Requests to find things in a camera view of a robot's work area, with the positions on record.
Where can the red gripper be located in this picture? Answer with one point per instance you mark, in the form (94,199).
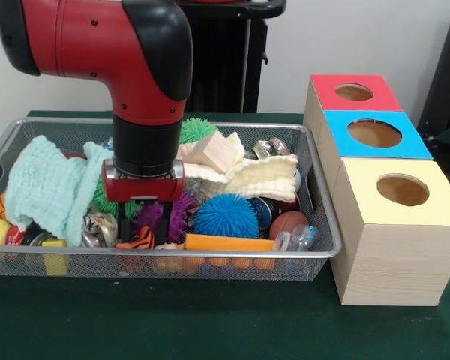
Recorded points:
(142,189)

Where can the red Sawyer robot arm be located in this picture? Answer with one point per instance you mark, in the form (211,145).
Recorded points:
(78,37)

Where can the silver mesh bin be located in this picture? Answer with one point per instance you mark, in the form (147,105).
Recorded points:
(172,268)

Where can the wooden three-hole box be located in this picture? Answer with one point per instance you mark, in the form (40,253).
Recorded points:
(390,262)

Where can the purple spiky rubber ball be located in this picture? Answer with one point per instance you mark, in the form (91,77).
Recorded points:
(183,217)

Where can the green spiky toy with eyes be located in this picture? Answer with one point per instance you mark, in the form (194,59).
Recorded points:
(98,198)

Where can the blue spiky rubber ball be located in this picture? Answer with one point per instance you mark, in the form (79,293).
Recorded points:
(225,217)

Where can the orange building brick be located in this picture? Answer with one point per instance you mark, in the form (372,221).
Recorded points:
(228,243)

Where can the plain wooden wedge block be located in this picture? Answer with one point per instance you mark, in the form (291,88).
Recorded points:
(217,152)

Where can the mint green cloth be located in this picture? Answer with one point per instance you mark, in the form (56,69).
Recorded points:
(48,187)

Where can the green spiky rubber ball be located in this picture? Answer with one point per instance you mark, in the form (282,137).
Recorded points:
(195,131)

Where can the cream cloth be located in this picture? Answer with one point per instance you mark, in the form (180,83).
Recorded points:
(262,178)

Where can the brown toy ball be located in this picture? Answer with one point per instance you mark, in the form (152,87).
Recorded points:
(287,224)

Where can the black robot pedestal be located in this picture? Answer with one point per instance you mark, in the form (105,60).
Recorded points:
(225,56)

